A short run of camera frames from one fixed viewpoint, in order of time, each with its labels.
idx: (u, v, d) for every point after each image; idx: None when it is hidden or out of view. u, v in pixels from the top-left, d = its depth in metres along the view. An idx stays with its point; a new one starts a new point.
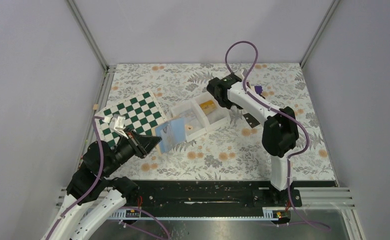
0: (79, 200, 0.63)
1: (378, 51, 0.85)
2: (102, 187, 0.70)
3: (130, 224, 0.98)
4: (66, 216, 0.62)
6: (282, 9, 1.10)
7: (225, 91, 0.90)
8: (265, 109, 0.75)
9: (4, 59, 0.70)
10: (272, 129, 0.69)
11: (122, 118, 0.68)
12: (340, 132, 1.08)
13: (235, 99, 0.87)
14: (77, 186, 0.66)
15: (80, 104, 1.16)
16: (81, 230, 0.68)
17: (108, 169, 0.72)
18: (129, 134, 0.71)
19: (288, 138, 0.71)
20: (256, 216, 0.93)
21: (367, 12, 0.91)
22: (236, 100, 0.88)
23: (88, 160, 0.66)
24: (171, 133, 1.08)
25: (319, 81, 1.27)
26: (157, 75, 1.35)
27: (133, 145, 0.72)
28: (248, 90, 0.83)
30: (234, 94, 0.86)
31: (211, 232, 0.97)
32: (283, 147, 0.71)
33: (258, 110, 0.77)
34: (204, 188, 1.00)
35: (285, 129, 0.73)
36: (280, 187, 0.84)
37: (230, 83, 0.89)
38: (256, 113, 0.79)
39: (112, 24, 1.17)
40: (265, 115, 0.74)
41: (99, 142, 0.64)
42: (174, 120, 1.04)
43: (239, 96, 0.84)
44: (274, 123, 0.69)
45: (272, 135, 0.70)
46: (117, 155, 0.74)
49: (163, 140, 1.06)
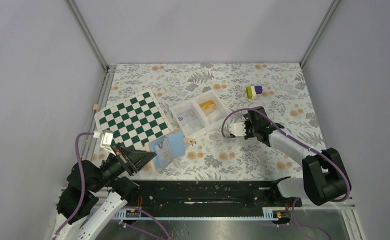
0: (68, 219, 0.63)
1: (378, 51, 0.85)
2: (92, 204, 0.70)
3: (130, 224, 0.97)
4: (60, 233, 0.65)
6: (283, 9, 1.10)
7: (267, 138, 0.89)
8: (305, 149, 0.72)
9: (4, 58, 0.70)
10: (312, 169, 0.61)
11: (107, 136, 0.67)
12: (340, 131, 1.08)
13: (276, 144, 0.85)
14: (64, 206, 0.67)
15: (79, 104, 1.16)
16: (84, 235, 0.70)
17: (95, 186, 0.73)
18: (117, 151, 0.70)
19: (335, 187, 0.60)
20: (256, 216, 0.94)
21: (367, 12, 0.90)
22: (278, 146, 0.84)
23: (73, 181, 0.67)
24: (168, 148, 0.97)
25: (319, 81, 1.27)
26: (157, 75, 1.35)
27: (122, 163, 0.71)
28: (287, 134, 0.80)
30: (275, 138, 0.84)
31: (211, 233, 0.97)
32: (328, 197, 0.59)
33: (298, 151, 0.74)
34: (204, 189, 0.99)
35: (331, 177, 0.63)
36: (285, 194, 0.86)
37: (271, 130, 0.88)
38: (297, 155, 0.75)
39: (112, 24, 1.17)
40: (304, 155, 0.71)
41: (79, 162, 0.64)
42: (172, 135, 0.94)
43: (280, 140, 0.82)
44: (314, 163, 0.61)
45: (313, 178, 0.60)
46: (105, 173, 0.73)
49: (158, 155, 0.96)
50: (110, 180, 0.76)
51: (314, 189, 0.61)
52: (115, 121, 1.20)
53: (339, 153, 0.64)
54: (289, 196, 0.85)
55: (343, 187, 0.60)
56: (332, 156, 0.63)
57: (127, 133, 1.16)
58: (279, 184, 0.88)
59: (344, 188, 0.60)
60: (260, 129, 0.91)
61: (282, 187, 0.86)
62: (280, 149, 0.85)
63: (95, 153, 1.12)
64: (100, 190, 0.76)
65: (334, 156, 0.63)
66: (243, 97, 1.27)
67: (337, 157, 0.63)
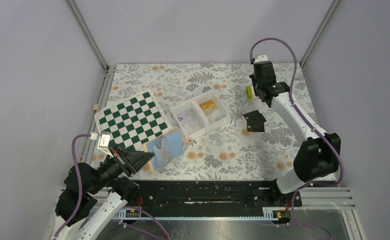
0: (66, 222, 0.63)
1: (378, 51, 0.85)
2: (90, 206, 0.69)
3: (130, 224, 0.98)
4: (59, 235, 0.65)
6: (283, 9, 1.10)
7: (270, 97, 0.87)
8: (308, 129, 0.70)
9: (5, 58, 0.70)
10: (310, 152, 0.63)
11: (105, 138, 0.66)
12: (340, 132, 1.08)
13: (278, 108, 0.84)
14: (63, 209, 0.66)
15: (79, 104, 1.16)
16: (85, 235, 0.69)
17: (94, 188, 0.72)
18: (115, 153, 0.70)
19: (323, 167, 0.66)
20: (256, 216, 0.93)
21: (367, 12, 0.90)
22: (279, 110, 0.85)
23: (71, 184, 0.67)
24: (167, 148, 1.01)
25: (319, 81, 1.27)
26: (157, 75, 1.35)
27: (120, 164, 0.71)
28: (295, 103, 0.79)
30: (279, 102, 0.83)
31: (211, 233, 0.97)
32: (314, 175, 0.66)
33: (300, 129, 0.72)
34: (204, 189, 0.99)
35: (322, 157, 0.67)
36: (284, 190, 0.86)
37: (277, 90, 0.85)
38: (298, 132, 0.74)
39: (112, 24, 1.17)
40: (305, 135, 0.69)
41: (76, 166, 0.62)
42: (169, 134, 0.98)
43: (284, 107, 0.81)
44: (313, 146, 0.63)
45: (307, 159, 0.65)
46: (103, 175, 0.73)
49: (156, 155, 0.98)
50: (108, 182, 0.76)
51: (305, 167, 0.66)
52: (115, 121, 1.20)
53: (340, 139, 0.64)
54: (287, 191, 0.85)
55: (330, 168, 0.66)
56: (333, 142, 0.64)
57: (127, 133, 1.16)
58: (278, 182, 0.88)
59: (328, 170, 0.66)
60: (265, 87, 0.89)
61: (280, 184, 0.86)
62: (281, 115, 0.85)
63: (95, 153, 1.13)
64: (98, 191, 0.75)
65: (335, 142, 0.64)
66: (243, 97, 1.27)
67: (337, 143, 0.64)
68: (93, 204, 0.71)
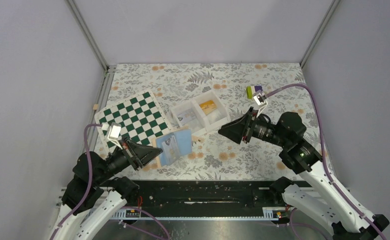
0: (73, 209, 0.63)
1: (378, 51, 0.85)
2: (96, 197, 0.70)
3: (130, 224, 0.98)
4: (63, 225, 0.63)
6: (283, 10, 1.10)
7: (298, 167, 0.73)
8: (356, 215, 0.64)
9: (4, 57, 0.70)
10: None
11: (115, 128, 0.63)
12: (340, 132, 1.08)
13: (311, 181, 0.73)
14: (71, 197, 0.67)
15: (79, 104, 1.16)
16: (82, 233, 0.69)
17: (100, 178, 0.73)
18: (124, 145, 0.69)
19: None
20: (256, 216, 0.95)
21: (367, 12, 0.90)
22: (310, 182, 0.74)
23: (80, 171, 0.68)
24: (175, 146, 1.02)
25: (318, 82, 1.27)
26: (157, 75, 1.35)
27: (127, 156, 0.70)
28: (333, 181, 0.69)
30: (314, 179, 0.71)
31: (211, 232, 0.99)
32: None
33: (347, 214, 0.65)
34: (204, 189, 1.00)
35: None
36: (289, 203, 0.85)
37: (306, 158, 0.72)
38: (342, 216, 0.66)
39: (111, 23, 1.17)
40: (356, 223, 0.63)
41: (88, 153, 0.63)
42: (180, 132, 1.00)
43: (320, 184, 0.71)
44: None
45: None
46: (110, 166, 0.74)
49: (165, 152, 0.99)
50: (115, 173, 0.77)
51: None
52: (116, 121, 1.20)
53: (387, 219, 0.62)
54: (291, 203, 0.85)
55: None
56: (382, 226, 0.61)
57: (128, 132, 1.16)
58: (284, 195, 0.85)
59: None
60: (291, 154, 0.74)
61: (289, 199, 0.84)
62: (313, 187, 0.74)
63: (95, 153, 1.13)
64: (103, 183, 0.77)
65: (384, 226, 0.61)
66: (243, 97, 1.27)
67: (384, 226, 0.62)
68: (99, 196, 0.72)
